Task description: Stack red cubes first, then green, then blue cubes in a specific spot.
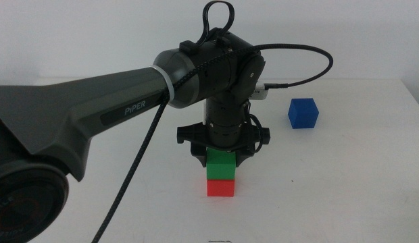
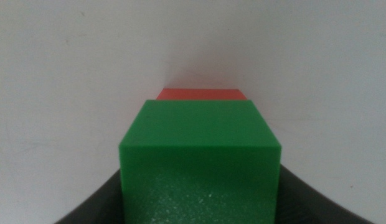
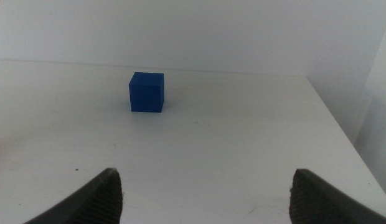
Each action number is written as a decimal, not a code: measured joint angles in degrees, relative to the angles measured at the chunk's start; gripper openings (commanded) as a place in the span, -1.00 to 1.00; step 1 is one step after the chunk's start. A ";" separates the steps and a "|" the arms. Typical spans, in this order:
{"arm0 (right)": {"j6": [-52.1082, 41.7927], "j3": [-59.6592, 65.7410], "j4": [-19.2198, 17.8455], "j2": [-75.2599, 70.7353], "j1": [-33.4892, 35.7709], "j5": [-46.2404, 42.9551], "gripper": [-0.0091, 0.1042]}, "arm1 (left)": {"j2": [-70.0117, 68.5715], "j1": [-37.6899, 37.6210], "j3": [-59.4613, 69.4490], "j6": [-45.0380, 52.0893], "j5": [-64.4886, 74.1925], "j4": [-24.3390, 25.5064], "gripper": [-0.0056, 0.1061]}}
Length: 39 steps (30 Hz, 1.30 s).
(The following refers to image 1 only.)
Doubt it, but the green cube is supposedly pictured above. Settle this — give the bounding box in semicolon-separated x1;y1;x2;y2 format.
205;147;237;181

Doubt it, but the red cube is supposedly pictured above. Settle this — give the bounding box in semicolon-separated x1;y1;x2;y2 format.
206;179;236;198

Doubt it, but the blue cube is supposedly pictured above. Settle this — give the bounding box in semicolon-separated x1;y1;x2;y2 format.
287;98;320;130

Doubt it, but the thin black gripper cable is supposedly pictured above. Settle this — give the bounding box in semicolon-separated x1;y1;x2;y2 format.
243;100;265;153

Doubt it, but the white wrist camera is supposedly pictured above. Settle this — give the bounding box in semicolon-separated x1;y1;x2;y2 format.
249;80;269;101

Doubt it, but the black braided camera cable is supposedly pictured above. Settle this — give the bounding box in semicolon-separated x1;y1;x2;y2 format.
91;43;335;243

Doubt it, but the thin black looped cable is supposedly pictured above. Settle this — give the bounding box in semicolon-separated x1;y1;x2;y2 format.
195;0;236;47

